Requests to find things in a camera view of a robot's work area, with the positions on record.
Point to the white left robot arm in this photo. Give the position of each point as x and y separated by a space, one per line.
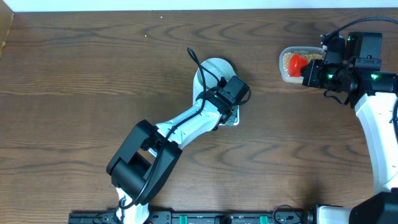
146 158

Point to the pile of soybeans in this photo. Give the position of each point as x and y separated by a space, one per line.
287 56

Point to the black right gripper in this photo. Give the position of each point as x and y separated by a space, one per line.
310 78

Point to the grey plastic bowl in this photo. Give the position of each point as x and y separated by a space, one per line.
217 66

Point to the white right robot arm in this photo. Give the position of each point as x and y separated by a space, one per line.
353 66

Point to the clear plastic container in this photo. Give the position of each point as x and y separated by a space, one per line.
297 50

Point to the red plastic measuring scoop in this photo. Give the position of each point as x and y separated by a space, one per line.
296 63

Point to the white digital kitchen scale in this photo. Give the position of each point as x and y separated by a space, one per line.
234 118

